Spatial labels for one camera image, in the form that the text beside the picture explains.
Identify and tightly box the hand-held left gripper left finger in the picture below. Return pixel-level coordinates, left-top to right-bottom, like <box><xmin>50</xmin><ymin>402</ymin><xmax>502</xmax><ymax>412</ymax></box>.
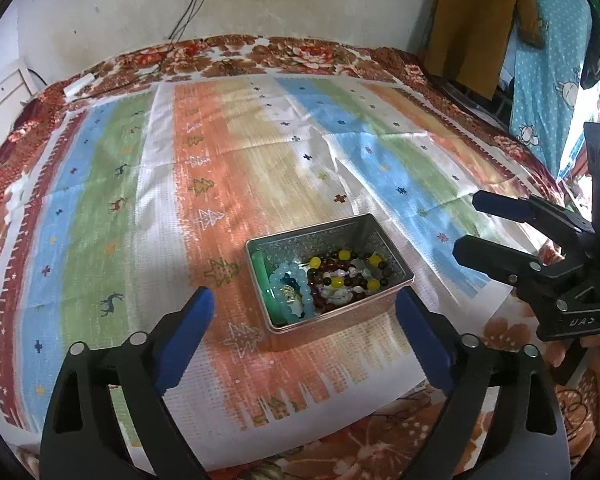
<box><xmin>39</xmin><ymin>286</ymin><xmax>216</xmax><ymax>480</ymax></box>

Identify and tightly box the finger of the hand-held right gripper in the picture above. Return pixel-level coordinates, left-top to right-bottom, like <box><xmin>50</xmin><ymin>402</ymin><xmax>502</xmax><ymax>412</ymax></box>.
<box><xmin>472</xmin><ymin>190</ymin><xmax>596</xmax><ymax>236</ymax></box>
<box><xmin>452</xmin><ymin>235</ymin><xmax>596</xmax><ymax>289</ymax></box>

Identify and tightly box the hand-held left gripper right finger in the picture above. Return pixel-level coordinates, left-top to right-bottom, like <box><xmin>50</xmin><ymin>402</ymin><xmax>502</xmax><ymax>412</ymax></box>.
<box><xmin>395</xmin><ymin>290</ymin><xmax>572</xmax><ymax>480</ymax></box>

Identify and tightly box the white and grey bead bracelet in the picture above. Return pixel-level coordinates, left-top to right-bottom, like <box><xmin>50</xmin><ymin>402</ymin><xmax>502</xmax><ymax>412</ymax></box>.
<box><xmin>320</xmin><ymin>264</ymin><xmax>377</xmax><ymax>306</ymax></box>

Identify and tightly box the green jade bangle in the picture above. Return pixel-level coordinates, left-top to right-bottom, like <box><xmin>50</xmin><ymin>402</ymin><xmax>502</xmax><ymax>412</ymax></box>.
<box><xmin>252</xmin><ymin>251</ymin><xmax>293</xmax><ymax>326</ymax></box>

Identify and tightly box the dark red bead bracelet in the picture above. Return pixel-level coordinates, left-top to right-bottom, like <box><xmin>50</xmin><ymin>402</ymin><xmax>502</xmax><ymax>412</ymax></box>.
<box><xmin>307</xmin><ymin>249</ymin><xmax>381</xmax><ymax>311</ymax></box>

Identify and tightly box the light blue bead bracelet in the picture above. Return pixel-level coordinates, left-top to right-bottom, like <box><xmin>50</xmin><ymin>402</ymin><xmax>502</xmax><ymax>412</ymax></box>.
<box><xmin>269</xmin><ymin>261</ymin><xmax>315</xmax><ymax>326</ymax></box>

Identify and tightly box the yellow and brown bead bracelet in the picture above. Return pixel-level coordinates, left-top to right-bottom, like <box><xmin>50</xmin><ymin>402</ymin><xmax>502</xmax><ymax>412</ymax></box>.
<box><xmin>307</xmin><ymin>247</ymin><xmax>393</xmax><ymax>306</ymax></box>

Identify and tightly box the silver tin box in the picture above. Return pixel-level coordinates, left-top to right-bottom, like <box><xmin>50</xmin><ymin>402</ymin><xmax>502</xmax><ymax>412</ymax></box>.
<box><xmin>245</xmin><ymin>212</ymin><xmax>415</xmax><ymax>337</ymax></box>

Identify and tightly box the blue dotted hanging cloth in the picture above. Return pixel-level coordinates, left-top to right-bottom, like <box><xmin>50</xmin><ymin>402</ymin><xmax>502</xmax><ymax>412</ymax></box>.
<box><xmin>507</xmin><ymin>0</ymin><xmax>600</xmax><ymax>181</ymax></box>

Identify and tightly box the dark green hanging garment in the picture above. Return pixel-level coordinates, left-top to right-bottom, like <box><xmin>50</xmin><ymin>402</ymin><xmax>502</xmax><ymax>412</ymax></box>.
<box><xmin>580</xmin><ymin>0</ymin><xmax>600</xmax><ymax>91</ymax></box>

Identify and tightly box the striped patterned cloth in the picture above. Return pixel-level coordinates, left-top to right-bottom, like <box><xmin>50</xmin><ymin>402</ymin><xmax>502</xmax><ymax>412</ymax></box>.
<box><xmin>0</xmin><ymin>72</ymin><xmax>571</xmax><ymax>448</ymax></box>

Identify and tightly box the brown hanging garment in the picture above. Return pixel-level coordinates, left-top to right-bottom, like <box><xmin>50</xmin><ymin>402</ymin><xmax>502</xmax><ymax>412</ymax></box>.
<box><xmin>425</xmin><ymin>0</ymin><xmax>543</xmax><ymax>101</ymax></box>

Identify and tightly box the floral blanket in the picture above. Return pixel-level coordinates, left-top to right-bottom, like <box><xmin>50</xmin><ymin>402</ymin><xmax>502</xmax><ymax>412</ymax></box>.
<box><xmin>0</xmin><ymin>34</ymin><xmax>600</xmax><ymax>480</ymax></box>

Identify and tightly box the white power adapter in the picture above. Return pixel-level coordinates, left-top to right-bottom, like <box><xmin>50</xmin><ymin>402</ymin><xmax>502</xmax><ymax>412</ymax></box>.
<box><xmin>62</xmin><ymin>74</ymin><xmax>97</xmax><ymax>97</ymax></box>

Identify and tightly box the white headboard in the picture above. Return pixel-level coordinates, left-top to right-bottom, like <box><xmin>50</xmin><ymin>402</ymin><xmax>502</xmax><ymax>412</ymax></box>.
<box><xmin>0</xmin><ymin>57</ymin><xmax>36</xmax><ymax>161</ymax></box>

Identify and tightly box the thin black cable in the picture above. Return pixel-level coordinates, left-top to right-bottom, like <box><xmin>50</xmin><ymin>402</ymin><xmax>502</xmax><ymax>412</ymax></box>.
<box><xmin>26</xmin><ymin>66</ymin><xmax>50</xmax><ymax>95</ymax></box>

